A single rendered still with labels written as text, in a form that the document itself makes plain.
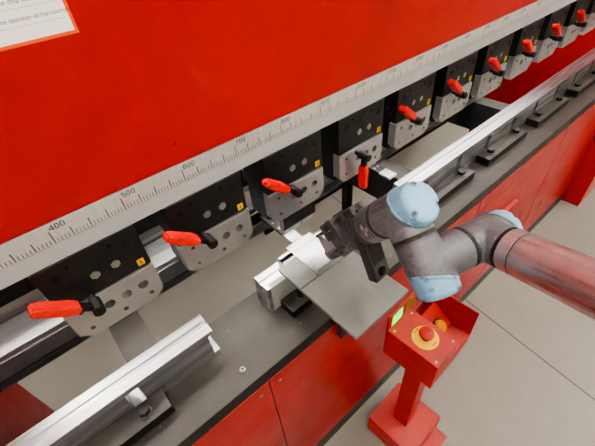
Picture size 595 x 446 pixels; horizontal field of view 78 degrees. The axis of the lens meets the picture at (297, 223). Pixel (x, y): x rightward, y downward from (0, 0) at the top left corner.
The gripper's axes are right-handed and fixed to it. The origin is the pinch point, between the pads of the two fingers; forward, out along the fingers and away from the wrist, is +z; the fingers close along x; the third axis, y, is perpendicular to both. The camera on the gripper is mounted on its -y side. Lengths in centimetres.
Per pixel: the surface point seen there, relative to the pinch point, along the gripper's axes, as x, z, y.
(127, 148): 32, -28, 31
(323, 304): 9.3, -1.0, -8.4
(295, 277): 8.8, 5.9, -0.2
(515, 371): -76, 54, -99
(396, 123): -29.5, -11.8, 18.1
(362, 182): -13.4, -8.1, 10.2
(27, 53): 38, -38, 40
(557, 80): -155, 12, 2
